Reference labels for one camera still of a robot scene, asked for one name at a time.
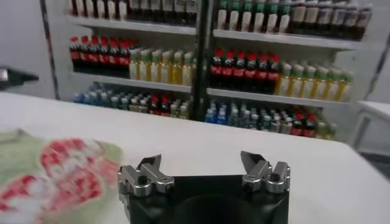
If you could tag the small blue water bottle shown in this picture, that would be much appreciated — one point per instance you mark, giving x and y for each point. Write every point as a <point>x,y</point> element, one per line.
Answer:
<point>86,98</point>
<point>209,115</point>
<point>77,98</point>
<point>221,116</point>

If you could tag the small cola bottle red cap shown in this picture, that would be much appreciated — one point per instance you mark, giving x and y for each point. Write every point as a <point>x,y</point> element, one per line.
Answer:
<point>164,106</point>
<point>309,125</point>
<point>297,124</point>
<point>154,105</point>

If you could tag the white table grey legs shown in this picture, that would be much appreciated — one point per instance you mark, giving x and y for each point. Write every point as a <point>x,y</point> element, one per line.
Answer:
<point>377,109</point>

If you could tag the yellow tea bottle green cap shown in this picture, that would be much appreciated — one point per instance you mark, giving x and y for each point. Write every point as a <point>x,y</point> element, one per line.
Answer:
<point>345,89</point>
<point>284,82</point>
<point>145,67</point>
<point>134,67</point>
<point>156,68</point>
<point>333,87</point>
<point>308,84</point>
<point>296,83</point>
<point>321,86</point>
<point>166,70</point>
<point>188,72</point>
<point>177,71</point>

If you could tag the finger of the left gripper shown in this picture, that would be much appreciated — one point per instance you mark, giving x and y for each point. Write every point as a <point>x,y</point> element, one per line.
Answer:
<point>15,78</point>

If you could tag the dark bottle beige label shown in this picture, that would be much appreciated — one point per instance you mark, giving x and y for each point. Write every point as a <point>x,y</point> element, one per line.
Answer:
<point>337,20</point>
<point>311,17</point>
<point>351,21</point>
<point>324,19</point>
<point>364,22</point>
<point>298,16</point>

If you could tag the small green-tinted clear bottle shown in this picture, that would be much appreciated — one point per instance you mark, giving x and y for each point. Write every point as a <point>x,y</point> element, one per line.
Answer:
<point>104,100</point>
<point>95,100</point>
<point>233,117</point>
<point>244,118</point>

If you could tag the light green t-shirt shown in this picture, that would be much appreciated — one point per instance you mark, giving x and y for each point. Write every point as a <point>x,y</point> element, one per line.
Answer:
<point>61,176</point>

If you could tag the small yellow tea bottle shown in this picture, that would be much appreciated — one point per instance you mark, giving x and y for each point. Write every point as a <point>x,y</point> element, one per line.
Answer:
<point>174,110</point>
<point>184,111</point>
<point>321,130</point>

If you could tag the dark bottle navy label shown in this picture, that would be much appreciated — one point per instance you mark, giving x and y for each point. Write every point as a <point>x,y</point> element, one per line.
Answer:
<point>167,11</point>
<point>190,12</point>
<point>144,10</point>
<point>179,12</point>
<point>156,11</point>
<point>133,9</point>

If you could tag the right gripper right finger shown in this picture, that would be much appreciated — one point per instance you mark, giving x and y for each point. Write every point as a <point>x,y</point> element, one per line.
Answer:
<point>262,176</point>

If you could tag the white beverage display shelf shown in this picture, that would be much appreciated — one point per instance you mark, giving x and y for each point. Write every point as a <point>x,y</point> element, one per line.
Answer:
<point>274,38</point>
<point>137,26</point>

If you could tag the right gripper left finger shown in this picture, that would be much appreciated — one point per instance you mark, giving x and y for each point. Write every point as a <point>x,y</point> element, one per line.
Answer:
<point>146,178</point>

